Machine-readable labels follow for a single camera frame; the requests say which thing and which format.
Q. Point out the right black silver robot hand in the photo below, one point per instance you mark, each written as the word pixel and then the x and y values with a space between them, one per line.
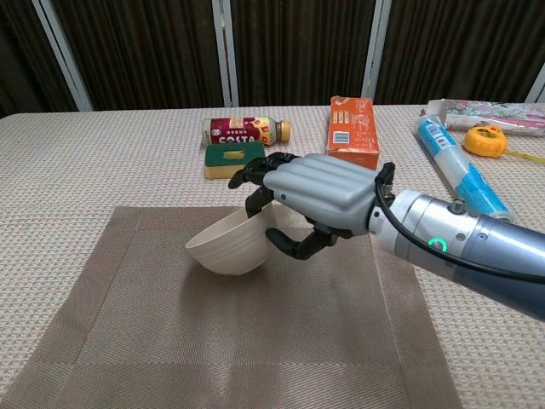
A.
pixel 323 187

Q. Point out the beige woven tablecloth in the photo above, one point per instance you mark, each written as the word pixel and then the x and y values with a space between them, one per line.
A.
pixel 106 149

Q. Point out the grey metal partition post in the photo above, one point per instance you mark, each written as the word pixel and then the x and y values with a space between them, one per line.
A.
pixel 64 55
pixel 537 87
pixel 374 55
pixel 225 55

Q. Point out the beige bowl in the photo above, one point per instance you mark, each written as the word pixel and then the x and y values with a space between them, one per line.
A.
pixel 230 251

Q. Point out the floral print box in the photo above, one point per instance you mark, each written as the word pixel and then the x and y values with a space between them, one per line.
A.
pixel 502 113

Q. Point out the dark pleated partition panel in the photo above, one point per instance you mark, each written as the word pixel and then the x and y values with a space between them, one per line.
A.
pixel 298 47
pixel 149 51
pixel 460 47
pixel 21 55

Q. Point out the yellow tape measure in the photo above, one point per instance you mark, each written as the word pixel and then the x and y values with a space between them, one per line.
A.
pixel 483 142

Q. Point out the blue white cling film roll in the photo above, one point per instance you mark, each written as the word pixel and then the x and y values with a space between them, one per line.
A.
pixel 451 157

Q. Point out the brown woven placemat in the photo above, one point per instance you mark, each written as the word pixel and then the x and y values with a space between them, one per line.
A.
pixel 213 341

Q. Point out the orange carton box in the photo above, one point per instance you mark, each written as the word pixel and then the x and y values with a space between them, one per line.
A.
pixel 353 128

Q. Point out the red Costa coffee bottle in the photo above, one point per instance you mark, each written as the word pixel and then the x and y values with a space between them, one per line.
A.
pixel 238 128

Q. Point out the green yellow sponge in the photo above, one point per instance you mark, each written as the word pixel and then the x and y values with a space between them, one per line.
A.
pixel 217 170

